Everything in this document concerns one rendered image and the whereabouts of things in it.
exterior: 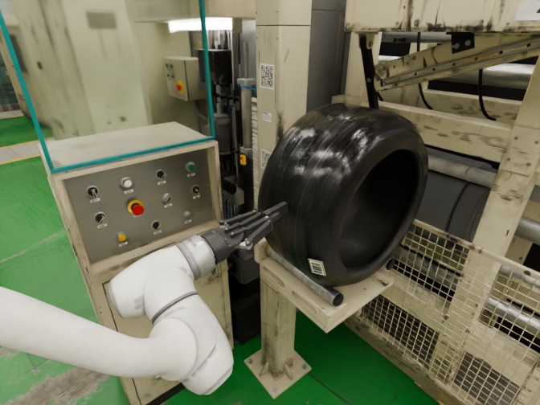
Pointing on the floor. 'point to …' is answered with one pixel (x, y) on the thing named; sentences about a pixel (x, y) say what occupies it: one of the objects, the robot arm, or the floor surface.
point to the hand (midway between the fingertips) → (276, 212)
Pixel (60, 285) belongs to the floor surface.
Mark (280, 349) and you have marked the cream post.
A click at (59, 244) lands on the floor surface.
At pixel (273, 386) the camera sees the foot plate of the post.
